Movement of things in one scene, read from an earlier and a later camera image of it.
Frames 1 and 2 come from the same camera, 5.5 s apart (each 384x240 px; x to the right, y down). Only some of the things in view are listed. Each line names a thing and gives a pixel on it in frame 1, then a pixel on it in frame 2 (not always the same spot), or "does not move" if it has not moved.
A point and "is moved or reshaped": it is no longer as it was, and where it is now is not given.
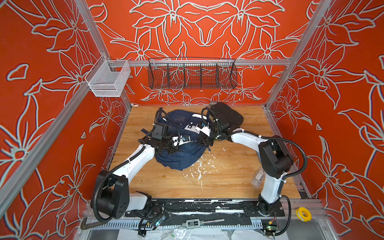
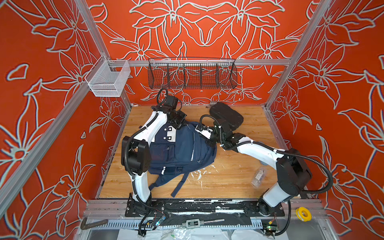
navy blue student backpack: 185,123 is moved or reshaped
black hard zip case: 225,115 does not move
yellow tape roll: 304,214 does not move
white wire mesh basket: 108,78 does not move
